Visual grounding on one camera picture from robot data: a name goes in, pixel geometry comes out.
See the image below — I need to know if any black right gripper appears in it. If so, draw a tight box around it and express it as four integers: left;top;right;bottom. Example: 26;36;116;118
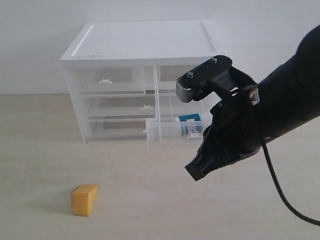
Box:
185;96;262;181

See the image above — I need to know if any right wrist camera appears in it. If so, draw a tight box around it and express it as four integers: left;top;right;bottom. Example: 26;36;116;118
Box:
175;55;257;103

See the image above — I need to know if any yellow cheese wedge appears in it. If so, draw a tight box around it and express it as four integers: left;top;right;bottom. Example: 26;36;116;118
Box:
71;184;99;217

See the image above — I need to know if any white blue labelled bottle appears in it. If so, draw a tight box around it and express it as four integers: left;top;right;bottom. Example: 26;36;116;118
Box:
174;113;212;139

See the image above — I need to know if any clear middle wide drawer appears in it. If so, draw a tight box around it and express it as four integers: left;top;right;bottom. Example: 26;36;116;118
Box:
84;95;156;117

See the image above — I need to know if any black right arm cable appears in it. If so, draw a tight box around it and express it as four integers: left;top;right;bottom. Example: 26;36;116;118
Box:
259;136;320;224

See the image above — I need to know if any clear wide drawer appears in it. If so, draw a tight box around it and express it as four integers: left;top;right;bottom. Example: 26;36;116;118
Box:
87;119;146;139
84;95;156;117

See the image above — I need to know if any white plastic drawer cabinet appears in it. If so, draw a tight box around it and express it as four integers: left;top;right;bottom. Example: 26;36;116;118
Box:
60;20;224;143

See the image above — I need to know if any clear bottom wide drawer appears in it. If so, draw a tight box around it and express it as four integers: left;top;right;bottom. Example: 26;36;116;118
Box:
87;119;146;139

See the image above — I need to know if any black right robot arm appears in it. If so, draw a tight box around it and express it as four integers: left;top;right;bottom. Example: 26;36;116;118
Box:
180;27;320;181

